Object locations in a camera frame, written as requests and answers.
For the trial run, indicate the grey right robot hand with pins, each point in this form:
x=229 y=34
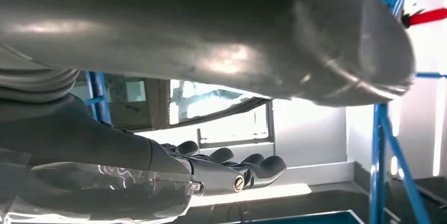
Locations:
x=77 y=135

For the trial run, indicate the red barrier belt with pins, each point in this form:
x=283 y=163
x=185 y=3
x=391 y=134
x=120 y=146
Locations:
x=427 y=17

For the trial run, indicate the blue metal shelf rack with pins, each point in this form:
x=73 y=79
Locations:
x=379 y=145

